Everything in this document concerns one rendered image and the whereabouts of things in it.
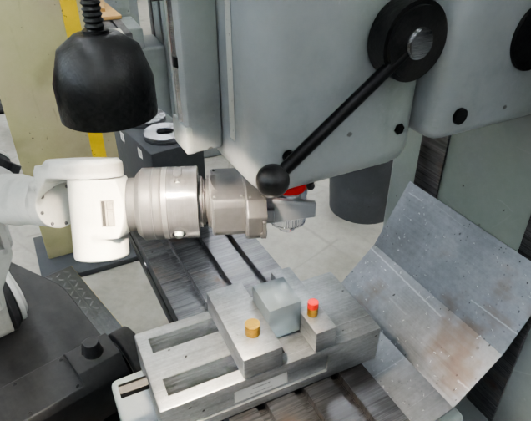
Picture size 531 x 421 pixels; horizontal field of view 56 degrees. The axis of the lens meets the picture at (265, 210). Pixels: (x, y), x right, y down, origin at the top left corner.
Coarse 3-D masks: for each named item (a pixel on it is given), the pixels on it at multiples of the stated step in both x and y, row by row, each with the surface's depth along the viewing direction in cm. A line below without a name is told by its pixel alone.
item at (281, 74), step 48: (240, 0) 40; (288, 0) 39; (336, 0) 41; (384, 0) 43; (240, 48) 42; (288, 48) 41; (336, 48) 43; (240, 96) 45; (288, 96) 43; (336, 96) 45; (384, 96) 48; (240, 144) 48; (288, 144) 45; (336, 144) 48; (384, 144) 51
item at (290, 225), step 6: (306, 192) 61; (294, 198) 60; (300, 198) 60; (276, 222) 62; (282, 222) 62; (288, 222) 62; (294, 222) 62; (300, 222) 62; (282, 228) 62; (288, 228) 62; (294, 228) 62
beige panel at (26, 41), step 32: (0, 0) 183; (32, 0) 187; (64, 0) 192; (0, 32) 188; (32, 32) 193; (64, 32) 198; (0, 64) 193; (32, 64) 198; (0, 96) 199; (32, 96) 204; (32, 128) 210; (64, 128) 216; (32, 160) 217; (64, 256) 246; (128, 256) 246
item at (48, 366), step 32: (32, 288) 147; (32, 320) 137; (64, 320) 137; (0, 352) 128; (32, 352) 128; (64, 352) 128; (96, 352) 120; (0, 384) 119; (32, 384) 117; (64, 384) 117; (96, 384) 118; (0, 416) 110; (32, 416) 110; (64, 416) 114; (96, 416) 121
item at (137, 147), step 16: (160, 112) 115; (144, 128) 110; (160, 128) 108; (128, 144) 111; (144, 144) 104; (160, 144) 103; (176, 144) 104; (128, 160) 115; (144, 160) 105; (160, 160) 102; (176, 160) 105; (192, 160) 107; (128, 176) 119
